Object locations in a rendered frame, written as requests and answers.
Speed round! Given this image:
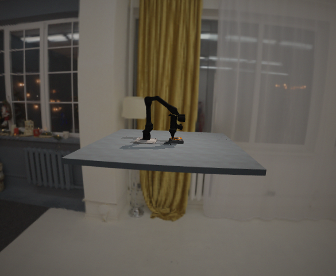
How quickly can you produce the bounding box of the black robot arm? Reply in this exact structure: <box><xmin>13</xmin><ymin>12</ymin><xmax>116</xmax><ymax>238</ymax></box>
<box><xmin>142</xmin><ymin>96</ymin><xmax>186</xmax><ymax>140</ymax></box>

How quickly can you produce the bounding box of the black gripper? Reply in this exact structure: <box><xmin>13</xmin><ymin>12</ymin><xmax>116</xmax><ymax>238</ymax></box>
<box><xmin>169</xmin><ymin>121</ymin><xmax>177</xmax><ymax>138</ymax></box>

